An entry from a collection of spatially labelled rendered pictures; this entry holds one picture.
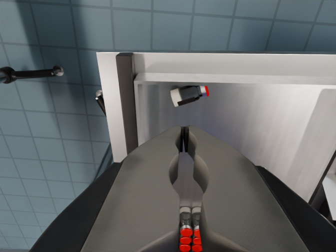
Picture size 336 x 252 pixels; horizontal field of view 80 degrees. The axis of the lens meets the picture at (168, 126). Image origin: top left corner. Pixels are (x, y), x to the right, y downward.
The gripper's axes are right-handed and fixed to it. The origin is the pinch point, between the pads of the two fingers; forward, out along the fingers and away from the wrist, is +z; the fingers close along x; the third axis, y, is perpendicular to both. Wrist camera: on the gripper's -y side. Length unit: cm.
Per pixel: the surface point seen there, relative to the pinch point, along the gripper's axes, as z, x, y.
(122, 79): 13.2, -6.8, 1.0
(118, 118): 15.2, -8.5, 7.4
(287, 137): 15.0, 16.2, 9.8
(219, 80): 12.6, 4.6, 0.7
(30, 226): 103, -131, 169
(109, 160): 61, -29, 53
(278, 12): 103, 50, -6
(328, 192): 12.5, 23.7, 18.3
